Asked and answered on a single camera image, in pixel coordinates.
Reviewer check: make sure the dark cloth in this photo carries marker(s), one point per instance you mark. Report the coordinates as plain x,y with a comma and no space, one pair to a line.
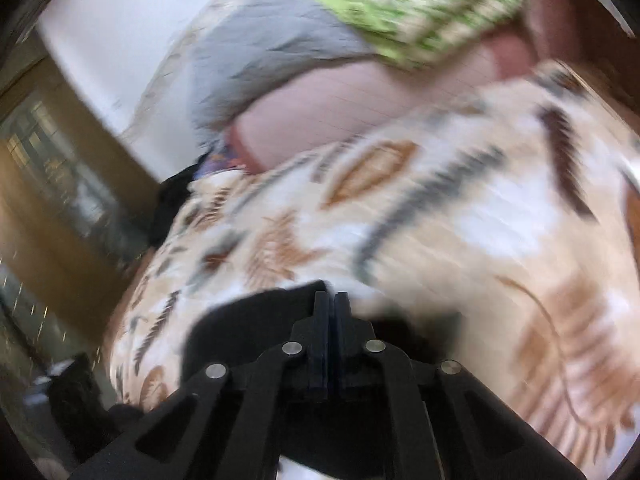
80,405

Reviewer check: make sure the leaf print fleece blanket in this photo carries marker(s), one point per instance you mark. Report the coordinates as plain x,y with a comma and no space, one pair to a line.
450,220

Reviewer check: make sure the wooden door frame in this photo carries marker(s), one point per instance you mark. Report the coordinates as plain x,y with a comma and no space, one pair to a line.
100,125

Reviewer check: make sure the purple packet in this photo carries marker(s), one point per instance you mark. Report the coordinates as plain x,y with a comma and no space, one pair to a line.
220,162

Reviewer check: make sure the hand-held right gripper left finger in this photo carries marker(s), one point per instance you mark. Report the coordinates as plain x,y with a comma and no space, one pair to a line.
320,340

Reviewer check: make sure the green patterned cloth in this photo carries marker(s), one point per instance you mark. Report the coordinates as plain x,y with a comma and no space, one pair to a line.
425,5

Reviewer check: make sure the glass door pane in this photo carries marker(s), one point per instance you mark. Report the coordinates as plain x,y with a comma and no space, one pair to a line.
55,170

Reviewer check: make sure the black garment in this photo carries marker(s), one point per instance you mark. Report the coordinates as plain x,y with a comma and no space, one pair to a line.
170,200

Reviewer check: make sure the grey quilted blanket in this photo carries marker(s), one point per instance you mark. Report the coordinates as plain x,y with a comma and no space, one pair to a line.
270,50

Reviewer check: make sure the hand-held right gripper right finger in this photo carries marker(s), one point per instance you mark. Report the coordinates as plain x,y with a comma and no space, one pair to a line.
342,340

